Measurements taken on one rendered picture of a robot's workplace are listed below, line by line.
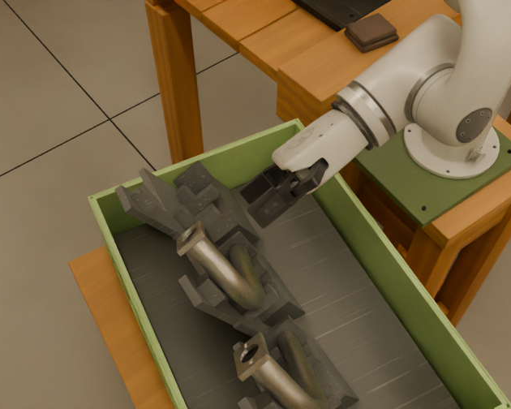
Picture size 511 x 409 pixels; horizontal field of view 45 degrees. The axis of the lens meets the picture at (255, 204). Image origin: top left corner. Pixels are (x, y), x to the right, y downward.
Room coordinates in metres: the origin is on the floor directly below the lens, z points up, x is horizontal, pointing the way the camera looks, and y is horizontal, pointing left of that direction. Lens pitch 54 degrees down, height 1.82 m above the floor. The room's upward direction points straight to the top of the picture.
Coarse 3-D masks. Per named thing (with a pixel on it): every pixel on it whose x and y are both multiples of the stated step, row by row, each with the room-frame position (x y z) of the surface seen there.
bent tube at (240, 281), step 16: (192, 240) 0.40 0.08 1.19; (208, 240) 0.42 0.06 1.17; (192, 256) 0.40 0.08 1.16; (208, 256) 0.40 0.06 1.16; (240, 256) 0.50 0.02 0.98; (208, 272) 0.38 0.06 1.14; (224, 272) 0.38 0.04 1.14; (240, 272) 0.46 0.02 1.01; (224, 288) 0.37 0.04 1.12; (240, 288) 0.37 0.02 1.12; (256, 288) 0.40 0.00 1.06; (240, 304) 0.37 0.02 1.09; (256, 304) 0.37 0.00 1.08
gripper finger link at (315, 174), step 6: (318, 162) 0.45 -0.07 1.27; (324, 162) 0.46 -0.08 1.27; (312, 168) 0.45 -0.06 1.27; (318, 168) 0.44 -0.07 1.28; (324, 168) 0.45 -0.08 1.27; (312, 174) 0.43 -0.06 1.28; (318, 174) 0.43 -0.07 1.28; (306, 180) 0.42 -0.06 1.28; (312, 180) 0.42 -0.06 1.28; (318, 180) 0.42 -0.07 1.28; (300, 186) 0.42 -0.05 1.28; (306, 186) 0.42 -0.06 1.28; (312, 186) 0.42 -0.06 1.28; (294, 192) 0.42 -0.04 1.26; (300, 192) 0.41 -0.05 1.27; (306, 192) 0.41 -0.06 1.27
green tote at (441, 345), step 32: (288, 128) 0.80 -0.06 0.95; (192, 160) 0.72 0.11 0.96; (224, 160) 0.74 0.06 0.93; (256, 160) 0.77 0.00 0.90; (320, 192) 0.71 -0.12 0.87; (352, 192) 0.65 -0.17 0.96; (128, 224) 0.65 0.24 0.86; (352, 224) 0.62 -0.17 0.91; (384, 256) 0.53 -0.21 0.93; (128, 288) 0.46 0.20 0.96; (384, 288) 0.51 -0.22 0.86; (416, 288) 0.46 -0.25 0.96; (416, 320) 0.44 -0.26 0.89; (448, 320) 0.41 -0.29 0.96; (160, 352) 0.35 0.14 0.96; (448, 352) 0.37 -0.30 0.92; (448, 384) 0.35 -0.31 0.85; (480, 384) 0.31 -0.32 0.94
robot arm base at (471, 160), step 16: (496, 112) 0.80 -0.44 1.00; (416, 128) 0.87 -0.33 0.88; (416, 144) 0.83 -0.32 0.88; (432, 144) 0.81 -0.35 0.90; (480, 144) 0.80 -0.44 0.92; (496, 144) 0.83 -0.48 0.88; (416, 160) 0.79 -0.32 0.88; (432, 160) 0.79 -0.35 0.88; (448, 160) 0.79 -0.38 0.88; (464, 160) 0.78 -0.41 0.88; (480, 160) 0.78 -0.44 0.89; (448, 176) 0.75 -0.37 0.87; (464, 176) 0.75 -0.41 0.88
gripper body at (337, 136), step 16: (336, 112) 0.53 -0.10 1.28; (304, 128) 0.54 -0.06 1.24; (320, 128) 0.50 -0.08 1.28; (336, 128) 0.49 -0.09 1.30; (352, 128) 0.49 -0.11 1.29; (288, 144) 0.51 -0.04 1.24; (304, 144) 0.48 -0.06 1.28; (320, 144) 0.47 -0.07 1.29; (336, 144) 0.47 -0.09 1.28; (352, 144) 0.47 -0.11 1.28; (368, 144) 0.49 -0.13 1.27; (288, 160) 0.46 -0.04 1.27; (304, 160) 0.45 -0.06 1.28; (336, 160) 0.46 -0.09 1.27; (304, 176) 0.45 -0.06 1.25
